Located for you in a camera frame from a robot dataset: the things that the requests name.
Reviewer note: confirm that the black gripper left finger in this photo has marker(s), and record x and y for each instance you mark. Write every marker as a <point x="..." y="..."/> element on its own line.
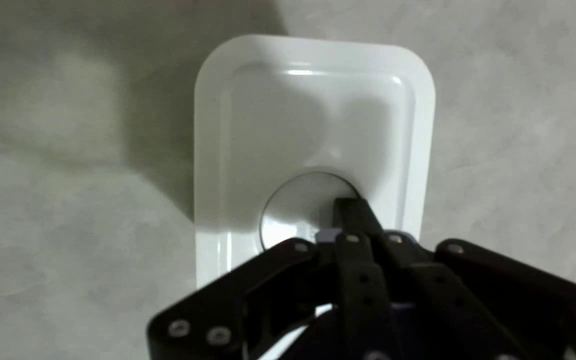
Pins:
<point x="248" y="300"/>

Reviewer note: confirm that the white container lid with button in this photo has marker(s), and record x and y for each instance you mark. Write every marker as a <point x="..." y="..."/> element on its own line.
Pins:
<point x="315" y="121"/>

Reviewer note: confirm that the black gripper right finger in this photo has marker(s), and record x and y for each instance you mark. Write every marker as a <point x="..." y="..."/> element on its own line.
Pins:
<point x="501" y="300"/>

